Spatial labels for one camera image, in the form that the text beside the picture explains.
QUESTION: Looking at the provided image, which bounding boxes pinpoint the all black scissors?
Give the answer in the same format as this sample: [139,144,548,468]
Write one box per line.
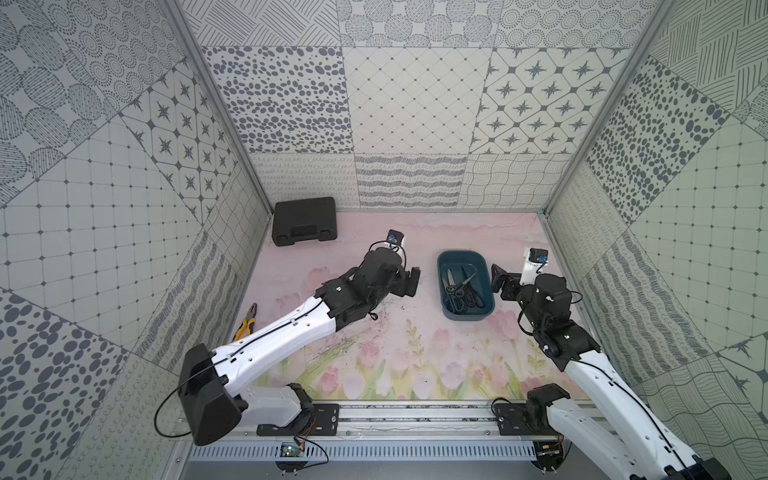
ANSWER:
[461,266,485,308]

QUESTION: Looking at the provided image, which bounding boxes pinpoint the teal plastic storage box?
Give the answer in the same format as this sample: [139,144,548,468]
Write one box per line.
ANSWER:
[437,250,495,321]

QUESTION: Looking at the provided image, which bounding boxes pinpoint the black handled steel scissors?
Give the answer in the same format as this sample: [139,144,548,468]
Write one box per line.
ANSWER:
[444,269,465,314]

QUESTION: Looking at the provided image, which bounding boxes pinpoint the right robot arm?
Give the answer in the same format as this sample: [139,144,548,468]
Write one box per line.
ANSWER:
[491,262,730,479]

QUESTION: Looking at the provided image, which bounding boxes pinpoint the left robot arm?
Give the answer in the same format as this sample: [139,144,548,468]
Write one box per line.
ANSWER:
[176,247,421,446]

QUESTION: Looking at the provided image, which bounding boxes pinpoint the black plastic tool case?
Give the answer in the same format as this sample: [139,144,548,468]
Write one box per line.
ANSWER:
[272,197,338,247]

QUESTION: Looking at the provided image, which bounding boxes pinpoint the yellow black pliers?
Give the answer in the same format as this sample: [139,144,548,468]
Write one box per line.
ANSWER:
[233,303,258,341]

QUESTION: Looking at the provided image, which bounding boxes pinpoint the right small circuit board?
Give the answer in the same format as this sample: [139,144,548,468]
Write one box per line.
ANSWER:
[532,442,565,473]

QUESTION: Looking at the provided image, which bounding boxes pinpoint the left green circuit board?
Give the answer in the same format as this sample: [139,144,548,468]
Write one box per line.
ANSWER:
[275,442,307,473]

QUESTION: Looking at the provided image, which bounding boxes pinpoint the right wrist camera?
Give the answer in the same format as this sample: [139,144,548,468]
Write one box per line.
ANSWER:
[520,248,549,285]

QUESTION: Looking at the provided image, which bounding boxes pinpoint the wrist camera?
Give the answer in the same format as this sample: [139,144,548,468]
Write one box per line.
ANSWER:
[385,229,404,252]
[520,248,549,285]

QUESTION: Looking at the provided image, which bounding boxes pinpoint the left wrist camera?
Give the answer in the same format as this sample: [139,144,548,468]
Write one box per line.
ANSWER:
[385,229,404,252]

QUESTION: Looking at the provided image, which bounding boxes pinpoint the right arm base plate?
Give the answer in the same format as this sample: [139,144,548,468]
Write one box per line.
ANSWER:
[490,398,559,437]

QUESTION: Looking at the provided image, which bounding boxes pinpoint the aluminium rail frame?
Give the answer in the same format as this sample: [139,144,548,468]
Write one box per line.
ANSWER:
[170,399,666,443]

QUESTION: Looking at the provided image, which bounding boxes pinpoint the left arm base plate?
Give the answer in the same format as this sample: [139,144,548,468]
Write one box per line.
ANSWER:
[256,403,340,437]

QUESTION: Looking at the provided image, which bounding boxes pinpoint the white slotted cable duct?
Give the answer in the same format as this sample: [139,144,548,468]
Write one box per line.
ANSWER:
[188,439,536,462]

